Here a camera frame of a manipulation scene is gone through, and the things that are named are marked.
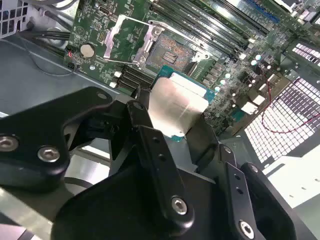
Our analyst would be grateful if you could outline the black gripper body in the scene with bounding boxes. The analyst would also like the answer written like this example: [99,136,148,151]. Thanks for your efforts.
[53,159,236,240]

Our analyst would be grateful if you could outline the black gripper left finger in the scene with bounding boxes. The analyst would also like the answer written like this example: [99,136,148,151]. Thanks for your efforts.
[0,86,196,233]

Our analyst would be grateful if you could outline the silver-topped CPU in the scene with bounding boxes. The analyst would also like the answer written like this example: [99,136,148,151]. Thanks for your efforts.
[147,64,216,144]

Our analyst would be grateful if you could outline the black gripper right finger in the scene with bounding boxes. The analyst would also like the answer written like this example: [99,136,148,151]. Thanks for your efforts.
[184,113,312,240]

